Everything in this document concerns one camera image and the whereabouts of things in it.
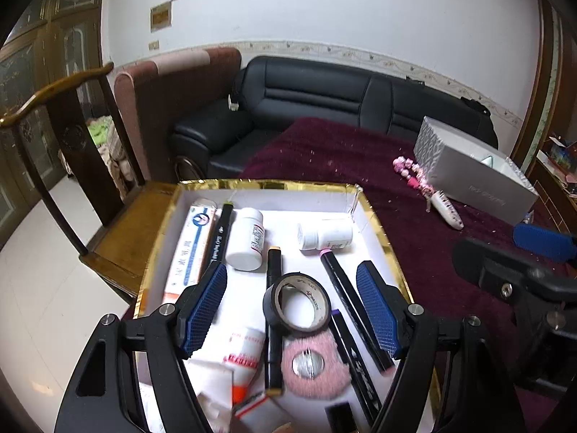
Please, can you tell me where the brown armchair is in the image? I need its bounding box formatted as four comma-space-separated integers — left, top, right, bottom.
114, 47, 242, 185

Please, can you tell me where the black leather sofa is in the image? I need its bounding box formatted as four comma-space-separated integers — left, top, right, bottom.
170, 55, 499, 180

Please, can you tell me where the white pill bottle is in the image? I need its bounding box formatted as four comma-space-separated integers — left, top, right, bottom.
298, 219, 353, 251
225, 207, 264, 272

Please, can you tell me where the grey carton red end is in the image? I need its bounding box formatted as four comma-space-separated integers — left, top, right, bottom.
232, 390, 289, 433

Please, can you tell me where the black bag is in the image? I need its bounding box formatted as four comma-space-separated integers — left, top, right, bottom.
460, 96, 492, 115

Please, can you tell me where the grey cardboard box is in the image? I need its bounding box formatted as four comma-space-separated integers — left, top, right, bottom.
414, 116, 539, 226

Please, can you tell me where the black marker pink cap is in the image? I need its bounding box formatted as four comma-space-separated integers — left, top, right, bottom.
319, 249, 395, 375

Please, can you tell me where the wooden chair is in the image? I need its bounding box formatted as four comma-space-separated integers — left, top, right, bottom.
0, 62, 181, 307

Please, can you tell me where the gold wall plaque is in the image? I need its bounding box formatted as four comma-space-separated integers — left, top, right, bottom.
150, 2, 173, 32

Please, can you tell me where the pile of clothes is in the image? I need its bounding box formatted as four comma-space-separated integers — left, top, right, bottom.
88, 115, 136, 190

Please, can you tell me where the white glue bottle orange cap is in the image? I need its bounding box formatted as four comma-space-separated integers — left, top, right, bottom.
223, 327, 267, 404

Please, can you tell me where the pink white keychain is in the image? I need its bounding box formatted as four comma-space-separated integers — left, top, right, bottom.
392, 156, 463, 232

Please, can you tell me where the white blue medicine box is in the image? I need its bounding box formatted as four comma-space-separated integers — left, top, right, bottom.
162, 203, 218, 301

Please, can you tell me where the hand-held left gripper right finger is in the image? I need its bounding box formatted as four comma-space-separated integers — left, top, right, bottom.
356, 259, 526, 433

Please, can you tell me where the wooden glass-door cabinet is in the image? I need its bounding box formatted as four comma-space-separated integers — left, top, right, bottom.
0, 0, 106, 235

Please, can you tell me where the black lipstick gold band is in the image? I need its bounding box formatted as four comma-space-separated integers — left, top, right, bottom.
325, 401, 353, 433

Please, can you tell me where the black marker purple cap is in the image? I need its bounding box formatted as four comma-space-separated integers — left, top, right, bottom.
331, 309, 384, 420

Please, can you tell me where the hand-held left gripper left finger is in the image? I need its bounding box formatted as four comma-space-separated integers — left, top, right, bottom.
56, 262, 228, 433

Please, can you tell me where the white tray gold rim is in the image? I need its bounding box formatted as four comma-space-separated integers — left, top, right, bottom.
133, 179, 440, 433

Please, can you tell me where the black tape roll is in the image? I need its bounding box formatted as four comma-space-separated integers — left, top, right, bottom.
263, 273, 333, 335

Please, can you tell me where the pink fluffy polishing pad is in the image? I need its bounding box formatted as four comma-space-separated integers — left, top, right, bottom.
282, 330, 350, 400

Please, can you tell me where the black marker cream tip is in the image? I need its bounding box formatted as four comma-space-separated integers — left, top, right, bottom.
208, 203, 235, 277
266, 247, 284, 394

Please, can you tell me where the wooden sideboard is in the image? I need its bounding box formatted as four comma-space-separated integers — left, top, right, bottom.
525, 135, 577, 235

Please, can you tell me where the white plastic bag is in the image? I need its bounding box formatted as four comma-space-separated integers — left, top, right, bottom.
187, 358, 235, 433

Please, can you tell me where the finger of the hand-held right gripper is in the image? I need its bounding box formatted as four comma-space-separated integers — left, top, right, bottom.
513, 223, 577, 263
452, 237, 577, 301

